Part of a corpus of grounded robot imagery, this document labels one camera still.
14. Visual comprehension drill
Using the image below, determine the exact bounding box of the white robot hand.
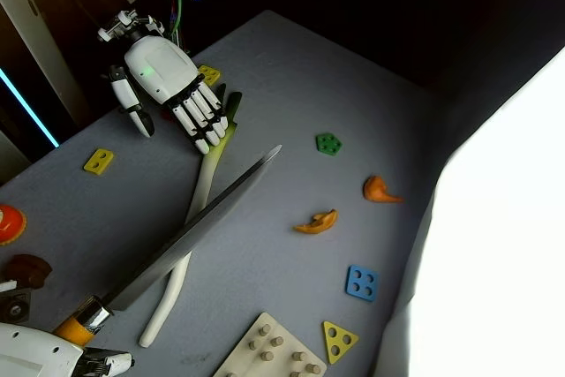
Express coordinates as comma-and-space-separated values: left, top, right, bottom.
108, 33, 230, 155
0, 278, 135, 377

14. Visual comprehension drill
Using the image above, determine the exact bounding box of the long white leek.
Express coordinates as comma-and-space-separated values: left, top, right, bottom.
138, 91, 244, 349

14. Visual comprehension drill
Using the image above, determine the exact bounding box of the steel knife orange handle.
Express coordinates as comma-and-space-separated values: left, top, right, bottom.
51, 143, 283, 348

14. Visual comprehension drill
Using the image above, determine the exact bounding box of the yellow two-hole block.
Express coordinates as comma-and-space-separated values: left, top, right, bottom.
82, 147, 115, 177

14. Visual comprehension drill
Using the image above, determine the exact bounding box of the blue square block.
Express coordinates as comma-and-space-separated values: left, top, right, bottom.
345, 265, 380, 303

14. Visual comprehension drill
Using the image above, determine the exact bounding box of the brown toy meat piece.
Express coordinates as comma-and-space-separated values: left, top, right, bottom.
4, 253, 53, 290

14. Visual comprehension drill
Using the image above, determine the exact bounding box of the orange red toy tart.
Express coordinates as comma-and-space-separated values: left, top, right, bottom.
0, 203, 28, 246

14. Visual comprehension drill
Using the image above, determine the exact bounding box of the cyan light strip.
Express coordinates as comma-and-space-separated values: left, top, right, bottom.
0, 67, 61, 148

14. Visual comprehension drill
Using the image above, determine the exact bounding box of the grey table cloth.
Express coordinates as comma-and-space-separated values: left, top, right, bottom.
0, 9, 565, 377

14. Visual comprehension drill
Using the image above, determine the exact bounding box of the green pentagon block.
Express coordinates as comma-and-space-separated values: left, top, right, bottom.
314, 132, 344, 157

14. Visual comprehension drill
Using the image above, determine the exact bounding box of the orange toy chicken piece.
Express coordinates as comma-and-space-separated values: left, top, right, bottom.
292, 207, 340, 236

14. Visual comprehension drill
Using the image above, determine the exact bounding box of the orange curved toy chicken wing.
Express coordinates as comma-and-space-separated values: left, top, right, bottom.
363, 175, 404, 205

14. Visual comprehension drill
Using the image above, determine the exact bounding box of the wooden peg board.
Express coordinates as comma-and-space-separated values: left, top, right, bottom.
211, 311, 328, 377

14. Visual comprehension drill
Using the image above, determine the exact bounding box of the yellow triangle block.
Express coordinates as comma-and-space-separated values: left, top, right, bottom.
322, 320, 360, 366

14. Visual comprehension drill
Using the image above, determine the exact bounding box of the white frame post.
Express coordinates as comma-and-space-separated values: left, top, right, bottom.
0, 0, 89, 124

